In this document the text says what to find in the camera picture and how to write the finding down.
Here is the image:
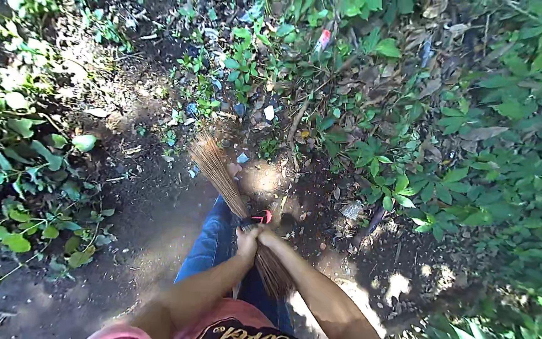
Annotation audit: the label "person's right hand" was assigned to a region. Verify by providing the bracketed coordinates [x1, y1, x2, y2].
[256, 223, 281, 249]

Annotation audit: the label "person's left hand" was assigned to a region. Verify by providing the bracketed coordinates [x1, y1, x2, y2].
[236, 224, 260, 261]

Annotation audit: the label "brown stick broom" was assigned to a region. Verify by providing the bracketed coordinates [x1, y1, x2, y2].
[188, 133, 296, 300]

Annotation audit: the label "person's left forearm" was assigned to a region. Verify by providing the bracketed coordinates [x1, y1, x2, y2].
[129, 255, 255, 339]

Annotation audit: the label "person's right forearm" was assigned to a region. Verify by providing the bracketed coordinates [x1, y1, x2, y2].
[269, 237, 382, 339]

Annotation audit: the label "person's legs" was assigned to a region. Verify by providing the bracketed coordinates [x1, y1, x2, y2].
[173, 194, 294, 334]

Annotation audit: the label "person's body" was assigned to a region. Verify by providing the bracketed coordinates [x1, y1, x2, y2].
[87, 297, 299, 339]

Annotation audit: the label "clear crumpled plastic piece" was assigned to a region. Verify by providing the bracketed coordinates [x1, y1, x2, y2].
[341, 201, 362, 220]

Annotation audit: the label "thin brown branch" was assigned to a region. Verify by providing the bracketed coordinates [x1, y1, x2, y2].
[288, 71, 335, 172]

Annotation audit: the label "small green seedlings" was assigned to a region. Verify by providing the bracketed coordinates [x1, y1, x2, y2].
[162, 0, 300, 158]

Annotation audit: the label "pile of dry leaves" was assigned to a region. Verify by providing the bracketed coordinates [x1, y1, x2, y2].
[325, 24, 509, 165]

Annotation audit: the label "red and white wrapper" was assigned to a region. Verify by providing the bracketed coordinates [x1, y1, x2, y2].
[315, 29, 331, 53]

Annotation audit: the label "broad-leaved green creeping plants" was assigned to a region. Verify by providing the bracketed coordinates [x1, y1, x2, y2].
[0, 0, 117, 304]

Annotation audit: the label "dense green leafy undergrowth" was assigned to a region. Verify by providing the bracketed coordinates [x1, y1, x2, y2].
[295, 0, 542, 339]

